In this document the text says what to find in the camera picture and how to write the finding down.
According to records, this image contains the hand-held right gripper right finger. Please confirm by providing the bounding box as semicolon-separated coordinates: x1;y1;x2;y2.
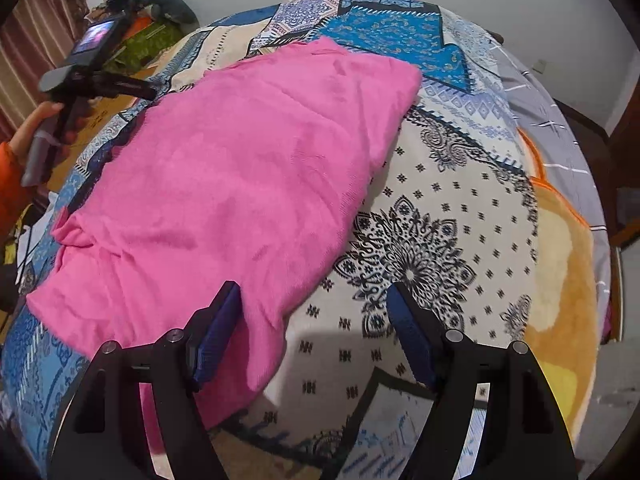
386;282;576;480

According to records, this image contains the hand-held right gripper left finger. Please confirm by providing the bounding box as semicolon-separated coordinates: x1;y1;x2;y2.
46;281;243;480

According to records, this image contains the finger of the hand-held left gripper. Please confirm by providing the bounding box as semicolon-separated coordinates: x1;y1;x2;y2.
107;72;158;103

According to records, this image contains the pink buttoned cardigan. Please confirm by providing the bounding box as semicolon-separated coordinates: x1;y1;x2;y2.
25;35;425;456

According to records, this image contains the person's left forearm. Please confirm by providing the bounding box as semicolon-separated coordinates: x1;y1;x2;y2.
0;140;35;242

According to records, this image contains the person's left hand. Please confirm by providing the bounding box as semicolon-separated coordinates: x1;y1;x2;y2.
12;101;66;166

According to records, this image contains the green patterned cloth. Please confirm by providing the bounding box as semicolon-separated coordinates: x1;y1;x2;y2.
107;22;189;74

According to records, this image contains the striped brown curtain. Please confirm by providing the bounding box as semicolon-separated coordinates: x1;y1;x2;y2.
0;0;92;131

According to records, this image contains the grey plush toy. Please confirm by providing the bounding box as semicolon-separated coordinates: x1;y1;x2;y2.
137;0;200;26

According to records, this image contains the blue patchwork printed blanket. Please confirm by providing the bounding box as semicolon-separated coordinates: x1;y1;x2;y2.
0;0;542;480

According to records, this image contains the orange fleece blanket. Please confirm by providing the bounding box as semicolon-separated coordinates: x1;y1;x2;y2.
517;127;602;442

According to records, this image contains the stack of papers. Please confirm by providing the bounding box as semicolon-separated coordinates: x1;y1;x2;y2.
0;200;56;302

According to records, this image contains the dark wooden bed frame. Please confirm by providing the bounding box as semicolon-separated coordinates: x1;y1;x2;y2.
555;97;640;345

